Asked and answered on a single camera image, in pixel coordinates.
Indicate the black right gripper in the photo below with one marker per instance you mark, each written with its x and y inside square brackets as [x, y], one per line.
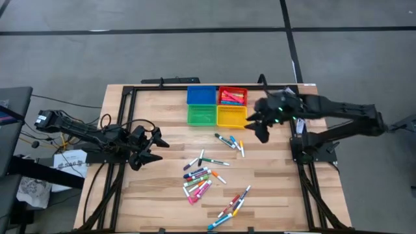
[274, 109]

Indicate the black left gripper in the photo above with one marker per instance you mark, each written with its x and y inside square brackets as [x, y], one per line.
[139, 143]

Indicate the orange Sharpie highlighter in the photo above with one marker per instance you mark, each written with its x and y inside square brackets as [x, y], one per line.
[239, 95]

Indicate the pink Sharpie highlighter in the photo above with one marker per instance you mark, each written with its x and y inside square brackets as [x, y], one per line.
[232, 96]
[227, 99]

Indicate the blue Expo chisel marker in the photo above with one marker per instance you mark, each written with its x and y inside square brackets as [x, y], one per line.
[195, 172]

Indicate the red Expo chisel marker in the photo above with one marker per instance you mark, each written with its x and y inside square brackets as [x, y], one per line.
[199, 175]

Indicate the green Expo chisel marker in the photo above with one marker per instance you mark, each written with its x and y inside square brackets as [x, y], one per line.
[196, 181]

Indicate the slim green-capped marker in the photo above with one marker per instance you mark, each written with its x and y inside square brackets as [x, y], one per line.
[214, 161]

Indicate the pink Expo chisel marker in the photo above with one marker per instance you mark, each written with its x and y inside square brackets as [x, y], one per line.
[204, 189]

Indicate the violet fine-tip marker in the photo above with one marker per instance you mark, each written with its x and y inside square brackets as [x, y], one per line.
[242, 196]

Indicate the red Expo fine marker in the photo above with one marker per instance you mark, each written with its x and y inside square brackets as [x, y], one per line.
[228, 206]

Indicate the teal Expo chisel marker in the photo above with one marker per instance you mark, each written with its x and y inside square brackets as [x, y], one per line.
[220, 221]

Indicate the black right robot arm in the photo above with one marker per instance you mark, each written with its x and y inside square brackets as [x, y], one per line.
[341, 109]

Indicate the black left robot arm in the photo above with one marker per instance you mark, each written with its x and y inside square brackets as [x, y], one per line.
[81, 131]

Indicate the yellow plastic basket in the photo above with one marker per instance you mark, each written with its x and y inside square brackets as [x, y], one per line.
[231, 116]

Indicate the blue fine-tip marker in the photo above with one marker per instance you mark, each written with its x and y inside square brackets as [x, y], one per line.
[235, 143]

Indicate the yellow fine-tip marker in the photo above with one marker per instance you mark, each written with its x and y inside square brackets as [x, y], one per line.
[239, 207]
[242, 149]

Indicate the blue Sharpie highlighter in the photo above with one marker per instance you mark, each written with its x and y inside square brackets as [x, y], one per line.
[232, 103]

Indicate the purple fine-tip marker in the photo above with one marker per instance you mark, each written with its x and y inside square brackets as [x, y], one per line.
[190, 164]

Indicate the white paper tag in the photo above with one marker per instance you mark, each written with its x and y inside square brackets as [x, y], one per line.
[299, 126]

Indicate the red plastic basket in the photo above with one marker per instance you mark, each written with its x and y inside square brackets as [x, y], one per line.
[232, 87]

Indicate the pink fine-tip marker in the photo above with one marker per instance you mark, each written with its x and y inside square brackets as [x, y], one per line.
[186, 193]
[193, 200]

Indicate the orange fine-tip marker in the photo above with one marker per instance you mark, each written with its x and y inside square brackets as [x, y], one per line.
[196, 187]
[218, 177]

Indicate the green plastic basket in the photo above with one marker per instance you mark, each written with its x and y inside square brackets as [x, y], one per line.
[201, 115]

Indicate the blue plastic basket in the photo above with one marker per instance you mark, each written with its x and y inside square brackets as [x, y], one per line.
[201, 96]

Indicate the black power strip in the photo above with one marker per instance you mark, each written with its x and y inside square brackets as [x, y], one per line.
[175, 80]

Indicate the white paper sheet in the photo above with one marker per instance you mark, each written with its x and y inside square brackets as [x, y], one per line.
[70, 165]

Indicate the white printed bag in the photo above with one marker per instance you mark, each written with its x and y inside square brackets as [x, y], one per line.
[32, 193]

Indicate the grey desk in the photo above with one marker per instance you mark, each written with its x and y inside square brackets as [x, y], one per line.
[16, 107]

